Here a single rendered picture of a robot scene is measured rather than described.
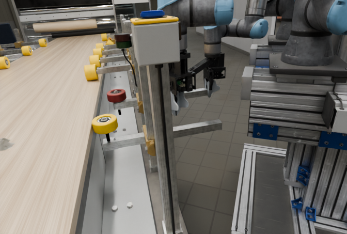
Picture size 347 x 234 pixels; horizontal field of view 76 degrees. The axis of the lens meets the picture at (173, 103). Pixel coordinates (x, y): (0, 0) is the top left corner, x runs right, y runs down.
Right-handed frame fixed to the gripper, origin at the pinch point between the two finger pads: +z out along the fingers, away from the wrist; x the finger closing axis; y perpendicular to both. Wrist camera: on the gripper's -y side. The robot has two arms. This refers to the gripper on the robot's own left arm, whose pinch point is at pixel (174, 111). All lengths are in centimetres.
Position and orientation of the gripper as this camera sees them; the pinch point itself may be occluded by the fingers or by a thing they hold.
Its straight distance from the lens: 72.9
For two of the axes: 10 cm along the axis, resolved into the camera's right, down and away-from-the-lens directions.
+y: 5.5, 3.1, -7.7
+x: 8.3, -2.7, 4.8
